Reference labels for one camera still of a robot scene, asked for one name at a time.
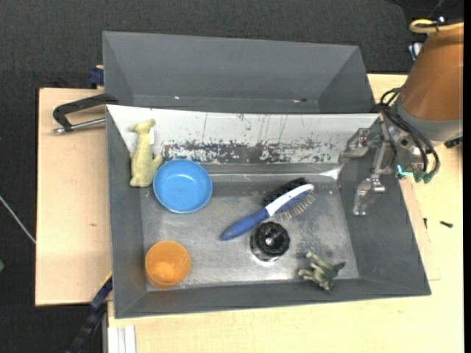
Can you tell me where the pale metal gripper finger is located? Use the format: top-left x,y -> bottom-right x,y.
353,176 -> 386,217
338,126 -> 373,162

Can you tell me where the green toy animal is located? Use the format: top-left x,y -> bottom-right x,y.
297,252 -> 347,292

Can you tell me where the black round lid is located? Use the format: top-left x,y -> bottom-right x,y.
249,221 -> 291,263

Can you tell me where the blue and white hair brush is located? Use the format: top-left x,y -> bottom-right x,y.
219,176 -> 319,242

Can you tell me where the grey metal bin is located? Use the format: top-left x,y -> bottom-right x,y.
102,30 -> 432,320

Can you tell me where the blue bowl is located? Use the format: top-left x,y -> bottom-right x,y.
152,159 -> 214,215

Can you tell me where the orange plastic cup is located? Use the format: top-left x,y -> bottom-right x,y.
144,240 -> 192,290

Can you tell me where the yellow plush toy dog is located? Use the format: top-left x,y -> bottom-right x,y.
129,118 -> 164,188

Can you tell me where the brown cardboard board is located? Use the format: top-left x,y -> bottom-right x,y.
34,87 -> 113,307

